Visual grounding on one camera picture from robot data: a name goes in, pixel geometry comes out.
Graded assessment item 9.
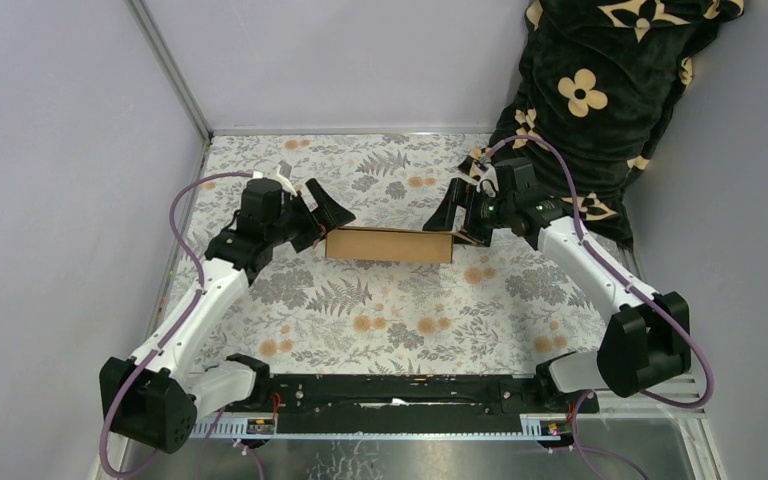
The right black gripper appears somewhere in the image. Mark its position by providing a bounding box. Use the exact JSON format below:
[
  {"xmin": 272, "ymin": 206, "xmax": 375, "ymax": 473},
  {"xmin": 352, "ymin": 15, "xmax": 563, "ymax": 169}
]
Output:
[{"xmin": 421, "ymin": 178, "xmax": 513, "ymax": 249}]

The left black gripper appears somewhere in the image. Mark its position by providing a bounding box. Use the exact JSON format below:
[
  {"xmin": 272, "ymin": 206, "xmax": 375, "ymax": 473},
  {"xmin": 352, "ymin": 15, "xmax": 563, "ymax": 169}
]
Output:
[{"xmin": 267, "ymin": 180, "xmax": 357, "ymax": 254}]

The brown cardboard box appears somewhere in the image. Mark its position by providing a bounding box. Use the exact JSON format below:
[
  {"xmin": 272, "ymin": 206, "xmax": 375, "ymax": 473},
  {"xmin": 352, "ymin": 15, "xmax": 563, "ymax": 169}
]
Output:
[{"xmin": 324, "ymin": 227, "xmax": 483, "ymax": 264}]

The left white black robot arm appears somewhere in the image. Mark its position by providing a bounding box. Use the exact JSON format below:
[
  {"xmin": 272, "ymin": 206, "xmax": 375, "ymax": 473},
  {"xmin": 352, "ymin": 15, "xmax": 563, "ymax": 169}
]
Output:
[{"xmin": 100, "ymin": 176, "xmax": 356, "ymax": 454}]

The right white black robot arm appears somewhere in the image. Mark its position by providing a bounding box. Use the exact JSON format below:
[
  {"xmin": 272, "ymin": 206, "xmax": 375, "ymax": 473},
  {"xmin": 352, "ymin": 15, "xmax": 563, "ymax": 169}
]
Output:
[{"xmin": 423, "ymin": 159, "xmax": 692, "ymax": 412}]

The black floral blanket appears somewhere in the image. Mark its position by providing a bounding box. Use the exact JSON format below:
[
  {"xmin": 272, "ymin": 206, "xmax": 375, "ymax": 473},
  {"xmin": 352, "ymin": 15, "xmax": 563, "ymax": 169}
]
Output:
[{"xmin": 460, "ymin": 0, "xmax": 745, "ymax": 248}]

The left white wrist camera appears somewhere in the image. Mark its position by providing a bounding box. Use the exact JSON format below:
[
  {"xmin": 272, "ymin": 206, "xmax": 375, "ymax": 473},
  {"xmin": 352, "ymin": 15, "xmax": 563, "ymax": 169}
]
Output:
[{"xmin": 269, "ymin": 163, "xmax": 299, "ymax": 196}]

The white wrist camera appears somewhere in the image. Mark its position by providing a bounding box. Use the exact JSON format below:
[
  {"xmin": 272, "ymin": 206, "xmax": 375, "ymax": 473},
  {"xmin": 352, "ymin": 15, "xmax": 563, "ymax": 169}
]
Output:
[
  {"xmin": 470, "ymin": 164, "xmax": 498, "ymax": 198},
  {"xmin": 269, "ymin": 163, "xmax": 299, "ymax": 196}
]

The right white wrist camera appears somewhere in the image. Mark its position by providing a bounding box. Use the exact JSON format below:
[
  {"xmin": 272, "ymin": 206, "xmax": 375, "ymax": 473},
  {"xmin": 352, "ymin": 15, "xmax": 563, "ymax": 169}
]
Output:
[{"xmin": 470, "ymin": 164, "xmax": 498, "ymax": 198}]

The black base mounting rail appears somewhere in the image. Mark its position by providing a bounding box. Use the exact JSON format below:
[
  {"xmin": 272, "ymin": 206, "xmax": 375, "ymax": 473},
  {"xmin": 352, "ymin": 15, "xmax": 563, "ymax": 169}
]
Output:
[{"xmin": 223, "ymin": 374, "xmax": 599, "ymax": 440}]

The aluminium frame rail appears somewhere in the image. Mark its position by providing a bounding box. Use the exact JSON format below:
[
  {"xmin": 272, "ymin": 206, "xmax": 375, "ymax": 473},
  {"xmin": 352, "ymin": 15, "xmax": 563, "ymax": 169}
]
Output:
[{"xmin": 113, "ymin": 372, "xmax": 707, "ymax": 439}]

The aluminium corner post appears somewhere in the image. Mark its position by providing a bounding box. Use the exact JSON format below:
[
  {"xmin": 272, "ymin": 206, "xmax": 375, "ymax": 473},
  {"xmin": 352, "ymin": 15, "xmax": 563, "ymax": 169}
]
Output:
[{"xmin": 124, "ymin": 0, "xmax": 213, "ymax": 142}]

